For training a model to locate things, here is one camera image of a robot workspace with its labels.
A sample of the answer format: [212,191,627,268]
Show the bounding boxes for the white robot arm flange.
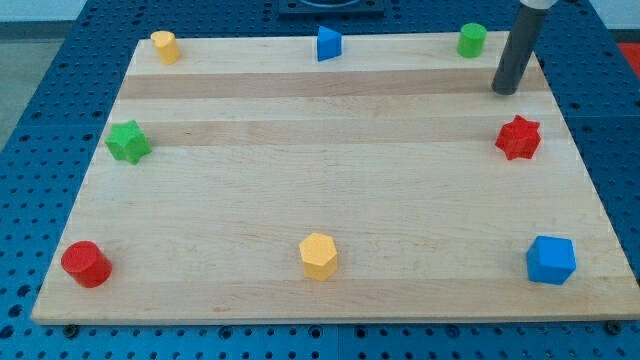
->
[520,0,558,10]

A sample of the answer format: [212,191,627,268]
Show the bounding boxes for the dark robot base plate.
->
[276,0,385,17]

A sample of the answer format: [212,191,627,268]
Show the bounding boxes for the green star block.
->
[105,120,152,165]

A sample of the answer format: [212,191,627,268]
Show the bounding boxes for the blue cube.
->
[526,236,577,285]

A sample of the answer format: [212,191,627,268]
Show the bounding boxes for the yellow hexagonal block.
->
[299,233,338,281]

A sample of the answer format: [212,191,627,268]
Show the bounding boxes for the blue triangular block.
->
[316,26,343,62]

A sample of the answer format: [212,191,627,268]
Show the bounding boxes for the grey cylindrical robot arm stick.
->
[491,0,555,95]

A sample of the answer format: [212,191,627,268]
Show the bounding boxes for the red star block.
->
[495,115,541,160]

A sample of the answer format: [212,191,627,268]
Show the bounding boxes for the wooden board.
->
[32,32,639,325]

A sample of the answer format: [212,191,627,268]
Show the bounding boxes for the red cylinder block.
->
[61,241,112,288]

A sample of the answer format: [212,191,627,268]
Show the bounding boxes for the green cylinder block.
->
[456,22,488,58]

